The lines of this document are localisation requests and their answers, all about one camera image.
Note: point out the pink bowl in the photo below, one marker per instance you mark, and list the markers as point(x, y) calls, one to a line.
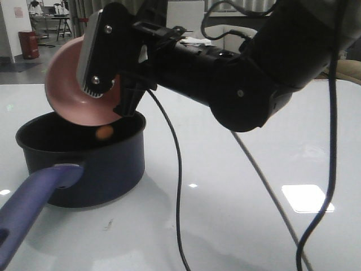
point(66, 97)

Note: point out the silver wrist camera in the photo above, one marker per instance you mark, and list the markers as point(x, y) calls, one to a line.
point(87, 48)

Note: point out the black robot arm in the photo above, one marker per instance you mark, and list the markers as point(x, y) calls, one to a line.
point(242, 89)

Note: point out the beige sofa cushion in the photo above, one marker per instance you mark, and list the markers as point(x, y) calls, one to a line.
point(348, 70)

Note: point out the red bin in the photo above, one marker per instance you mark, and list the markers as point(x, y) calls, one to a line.
point(28, 43)

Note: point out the dark blue saucepan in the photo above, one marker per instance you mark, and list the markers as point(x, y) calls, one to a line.
point(69, 167)

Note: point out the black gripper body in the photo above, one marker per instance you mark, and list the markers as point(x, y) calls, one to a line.
point(116, 51)

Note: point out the orange ham slices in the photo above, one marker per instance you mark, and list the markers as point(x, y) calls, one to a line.
point(104, 133)

